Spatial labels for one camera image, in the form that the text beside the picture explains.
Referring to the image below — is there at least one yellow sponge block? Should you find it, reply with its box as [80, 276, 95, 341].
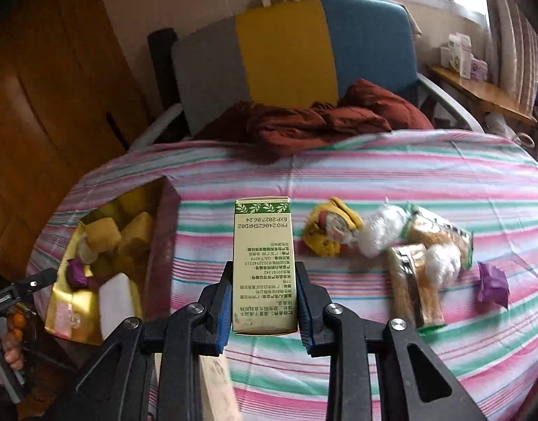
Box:
[86, 217, 123, 253]
[117, 211, 155, 257]

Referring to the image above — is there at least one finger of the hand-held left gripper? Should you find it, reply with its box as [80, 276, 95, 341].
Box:
[8, 268, 58, 301]

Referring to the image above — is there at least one wooden wardrobe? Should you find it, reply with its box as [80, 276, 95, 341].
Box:
[0, 0, 151, 273]

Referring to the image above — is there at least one white plastic ball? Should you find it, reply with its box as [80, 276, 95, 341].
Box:
[359, 197, 410, 259]
[427, 243, 462, 290]

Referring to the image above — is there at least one pale purple box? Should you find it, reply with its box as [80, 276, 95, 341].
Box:
[471, 55, 489, 82]

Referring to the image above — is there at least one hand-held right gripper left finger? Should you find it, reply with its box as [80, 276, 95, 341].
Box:
[74, 261, 235, 421]

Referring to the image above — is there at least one wooden desk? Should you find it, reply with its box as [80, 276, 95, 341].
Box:
[427, 64, 537, 126]

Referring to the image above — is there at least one person's left hand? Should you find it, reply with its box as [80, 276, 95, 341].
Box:
[1, 311, 26, 373]

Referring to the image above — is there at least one beige cardboard panel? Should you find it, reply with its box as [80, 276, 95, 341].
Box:
[199, 354, 241, 421]

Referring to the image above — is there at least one brown green-edged snack packet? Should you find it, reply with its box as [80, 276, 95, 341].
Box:
[386, 243, 445, 332]
[405, 204, 473, 270]

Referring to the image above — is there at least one white green-labelled carton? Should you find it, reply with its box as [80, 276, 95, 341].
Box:
[231, 196, 298, 336]

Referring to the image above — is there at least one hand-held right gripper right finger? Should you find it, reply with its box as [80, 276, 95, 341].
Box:
[295, 262, 489, 421]

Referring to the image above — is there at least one rust brown blanket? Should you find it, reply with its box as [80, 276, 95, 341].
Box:
[194, 79, 434, 159]

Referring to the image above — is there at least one yellow snack packet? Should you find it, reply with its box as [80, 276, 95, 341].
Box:
[303, 196, 364, 257]

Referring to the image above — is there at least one gold box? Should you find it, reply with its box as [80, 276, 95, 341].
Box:
[45, 176, 181, 346]

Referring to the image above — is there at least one pink packet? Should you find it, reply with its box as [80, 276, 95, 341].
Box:
[54, 300, 83, 338]

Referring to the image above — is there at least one white block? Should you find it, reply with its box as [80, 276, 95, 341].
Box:
[98, 273, 136, 343]

